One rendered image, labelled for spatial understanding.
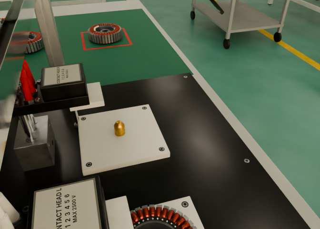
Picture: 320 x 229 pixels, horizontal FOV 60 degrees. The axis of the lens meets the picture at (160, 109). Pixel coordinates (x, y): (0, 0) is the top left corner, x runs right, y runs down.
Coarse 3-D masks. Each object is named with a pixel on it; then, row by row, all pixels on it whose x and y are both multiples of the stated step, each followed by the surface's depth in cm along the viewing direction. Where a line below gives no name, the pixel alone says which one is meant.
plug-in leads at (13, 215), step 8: (0, 192) 23; (0, 200) 23; (0, 208) 21; (8, 208) 24; (0, 216) 21; (8, 216) 22; (16, 216) 25; (0, 224) 21; (8, 224) 22; (16, 224) 25
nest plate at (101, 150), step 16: (112, 112) 57; (128, 112) 57; (144, 112) 57; (80, 128) 53; (96, 128) 53; (112, 128) 53; (128, 128) 53; (144, 128) 53; (80, 144) 50; (96, 144) 50; (112, 144) 50; (128, 144) 50; (144, 144) 50; (160, 144) 50; (96, 160) 47; (112, 160) 47; (128, 160) 47; (144, 160) 47
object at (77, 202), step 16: (96, 176) 26; (32, 192) 25; (48, 192) 25; (64, 192) 25; (80, 192) 25; (96, 192) 25; (16, 208) 26; (32, 208) 24; (48, 208) 24; (64, 208) 24; (80, 208) 24; (96, 208) 24; (112, 208) 28; (128, 208) 28; (32, 224) 23; (48, 224) 23; (64, 224) 23; (80, 224) 23; (96, 224) 23; (112, 224) 27; (128, 224) 27
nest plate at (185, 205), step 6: (180, 198) 41; (186, 198) 41; (162, 204) 40; (168, 204) 40; (174, 204) 40; (180, 204) 40; (186, 204) 40; (192, 204) 40; (180, 210) 39; (186, 210) 39; (192, 210) 39; (192, 216) 38; (198, 216) 38; (198, 222) 38; (198, 228) 37
